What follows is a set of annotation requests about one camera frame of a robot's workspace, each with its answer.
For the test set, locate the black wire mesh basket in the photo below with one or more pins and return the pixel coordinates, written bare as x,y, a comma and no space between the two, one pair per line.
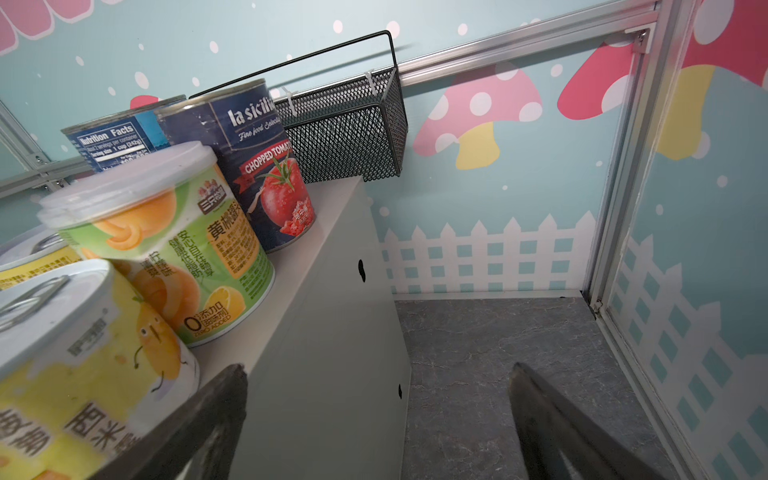
348,128

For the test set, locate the dark blue tall can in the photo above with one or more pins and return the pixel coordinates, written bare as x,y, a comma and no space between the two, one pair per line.
255,155

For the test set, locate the yellow can white lid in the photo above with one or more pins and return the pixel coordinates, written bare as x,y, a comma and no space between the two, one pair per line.
169,222
88,368
32,253

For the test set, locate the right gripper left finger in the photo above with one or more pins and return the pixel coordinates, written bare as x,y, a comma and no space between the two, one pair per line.
197,441

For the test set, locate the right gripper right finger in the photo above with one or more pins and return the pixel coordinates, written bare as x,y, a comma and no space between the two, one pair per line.
555,436

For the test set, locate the blue can pink lid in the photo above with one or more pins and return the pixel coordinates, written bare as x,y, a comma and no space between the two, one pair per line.
121,137

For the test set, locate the grey metal cabinet counter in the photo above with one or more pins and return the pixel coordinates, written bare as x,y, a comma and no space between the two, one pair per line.
327,366

